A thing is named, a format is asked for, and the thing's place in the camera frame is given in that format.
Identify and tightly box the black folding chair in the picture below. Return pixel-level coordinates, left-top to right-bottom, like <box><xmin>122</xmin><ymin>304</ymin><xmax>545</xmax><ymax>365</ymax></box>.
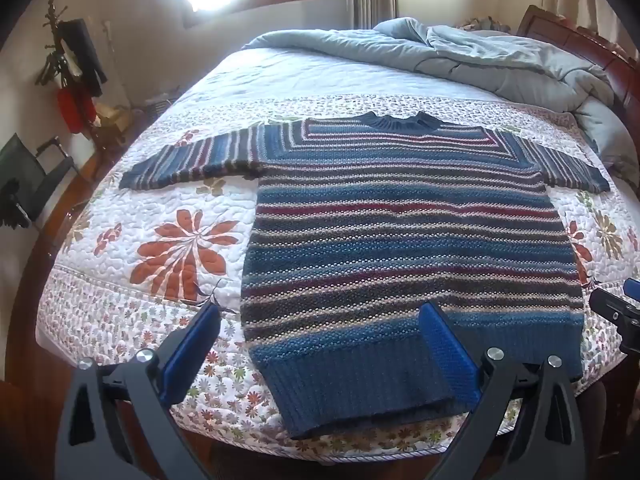
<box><xmin>0</xmin><ymin>132</ymin><xmax>76</xmax><ymax>233</ymax></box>

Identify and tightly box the floral pillow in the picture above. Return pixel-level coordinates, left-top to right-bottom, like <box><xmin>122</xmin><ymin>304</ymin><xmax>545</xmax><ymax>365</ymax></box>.
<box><xmin>452</xmin><ymin>12</ymin><xmax>516</xmax><ymax>36</ymax></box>

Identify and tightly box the striped blue knit sweater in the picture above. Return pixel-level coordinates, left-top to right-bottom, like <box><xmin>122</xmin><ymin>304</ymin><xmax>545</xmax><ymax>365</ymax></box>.
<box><xmin>119</xmin><ymin>111</ymin><xmax>612</xmax><ymax>440</ymax></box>

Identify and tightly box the wooden coat rack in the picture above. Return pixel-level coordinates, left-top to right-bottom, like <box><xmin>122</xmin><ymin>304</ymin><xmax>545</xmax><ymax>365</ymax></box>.
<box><xmin>35</xmin><ymin>0</ymin><xmax>108</xmax><ymax>161</ymax></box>

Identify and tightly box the white floral quilt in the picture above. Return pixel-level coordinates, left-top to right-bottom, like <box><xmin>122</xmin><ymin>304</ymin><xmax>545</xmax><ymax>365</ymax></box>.
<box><xmin>37</xmin><ymin>47</ymin><xmax>640</xmax><ymax>463</ymax></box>

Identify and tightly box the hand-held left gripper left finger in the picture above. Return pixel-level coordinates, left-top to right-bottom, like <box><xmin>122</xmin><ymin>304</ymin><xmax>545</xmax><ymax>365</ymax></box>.
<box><xmin>54</xmin><ymin>301</ymin><xmax>223</xmax><ymax>480</ymax></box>

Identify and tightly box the dark wooden headboard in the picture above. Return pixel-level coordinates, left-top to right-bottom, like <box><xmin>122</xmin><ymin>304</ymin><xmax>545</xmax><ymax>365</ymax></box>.
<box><xmin>515</xmin><ymin>5</ymin><xmax>640</xmax><ymax>126</ymax></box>

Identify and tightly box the dark hanging garment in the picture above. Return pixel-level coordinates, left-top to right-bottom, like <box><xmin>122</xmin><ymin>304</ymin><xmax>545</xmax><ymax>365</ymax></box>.
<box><xmin>60</xmin><ymin>19</ymin><xmax>108</xmax><ymax>98</ymax></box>

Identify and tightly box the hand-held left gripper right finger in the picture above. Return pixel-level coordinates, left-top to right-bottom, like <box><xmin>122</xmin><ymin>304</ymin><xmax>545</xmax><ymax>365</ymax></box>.
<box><xmin>419</xmin><ymin>301</ymin><xmax>587</xmax><ymax>480</ymax></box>

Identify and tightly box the grey-blue comforter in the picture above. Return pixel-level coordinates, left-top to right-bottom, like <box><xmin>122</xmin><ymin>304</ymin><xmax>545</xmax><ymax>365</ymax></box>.
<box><xmin>242</xmin><ymin>16</ymin><xmax>640</xmax><ymax>191</ymax></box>

